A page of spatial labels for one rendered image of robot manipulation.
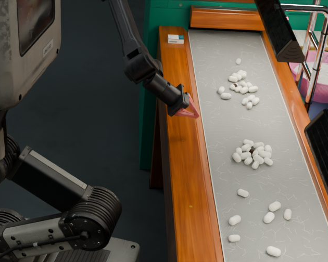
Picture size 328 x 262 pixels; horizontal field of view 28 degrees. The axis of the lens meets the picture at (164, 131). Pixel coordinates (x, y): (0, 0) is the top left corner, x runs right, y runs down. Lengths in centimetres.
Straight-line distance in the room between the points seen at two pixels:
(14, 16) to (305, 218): 95
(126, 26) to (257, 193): 62
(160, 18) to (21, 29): 132
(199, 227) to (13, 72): 64
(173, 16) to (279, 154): 86
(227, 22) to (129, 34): 77
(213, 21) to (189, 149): 79
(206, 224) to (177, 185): 17
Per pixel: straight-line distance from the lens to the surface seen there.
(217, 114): 217
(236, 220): 174
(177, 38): 253
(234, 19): 262
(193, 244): 165
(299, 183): 194
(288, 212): 180
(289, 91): 232
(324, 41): 215
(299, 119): 217
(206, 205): 176
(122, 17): 198
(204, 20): 260
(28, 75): 147
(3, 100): 141
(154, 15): 265
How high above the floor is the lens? 191
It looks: 35 degrees down
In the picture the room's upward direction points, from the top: 5 degrees clockwise
